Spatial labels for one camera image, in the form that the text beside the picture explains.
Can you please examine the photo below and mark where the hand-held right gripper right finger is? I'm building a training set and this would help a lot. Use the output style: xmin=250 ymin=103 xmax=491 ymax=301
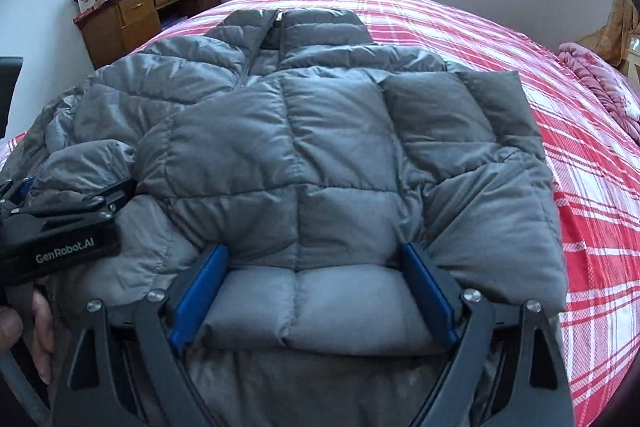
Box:
xmin=400 ymin=242 xmax=573 ymax=427

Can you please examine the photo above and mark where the beige floral curtain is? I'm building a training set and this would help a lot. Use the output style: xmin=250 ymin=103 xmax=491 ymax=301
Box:
xmin=575 ymin=0 xmax=640 ymax=58

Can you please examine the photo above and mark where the red plaid bed sheet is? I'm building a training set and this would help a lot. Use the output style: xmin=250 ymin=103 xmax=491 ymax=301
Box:
xmin=0 ymin=0 xmax=640 ymax=427

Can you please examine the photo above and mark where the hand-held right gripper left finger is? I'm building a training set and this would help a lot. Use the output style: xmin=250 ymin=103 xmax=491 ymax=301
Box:
xmin=52 ymin=243 xmax=231 ymax=427

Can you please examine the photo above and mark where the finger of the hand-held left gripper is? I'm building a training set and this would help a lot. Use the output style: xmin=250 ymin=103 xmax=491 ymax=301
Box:
xmin=80 ymin=178 xmax=139 ymax=222
xmin=0 ymin=176 xmax=40 ymax=214

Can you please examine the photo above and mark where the grey puffer jacket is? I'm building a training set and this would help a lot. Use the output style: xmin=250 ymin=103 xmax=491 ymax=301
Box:
xmin=10 ymin=8 xmax=569 ymax=427

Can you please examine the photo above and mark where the pink floral quilt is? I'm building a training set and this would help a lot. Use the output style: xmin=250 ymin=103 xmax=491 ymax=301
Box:
xmin=557 ymin=41 xmax=640 ymax=136

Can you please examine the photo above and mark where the person's left hand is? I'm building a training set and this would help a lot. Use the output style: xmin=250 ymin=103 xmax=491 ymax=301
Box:
xmin=0 ymin=289 xmax=57 ymax=386

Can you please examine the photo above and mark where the wooden desk with drawers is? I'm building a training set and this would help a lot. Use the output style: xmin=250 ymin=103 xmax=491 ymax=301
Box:
xmin=74 ymin=0 xmax=222 ymax=70

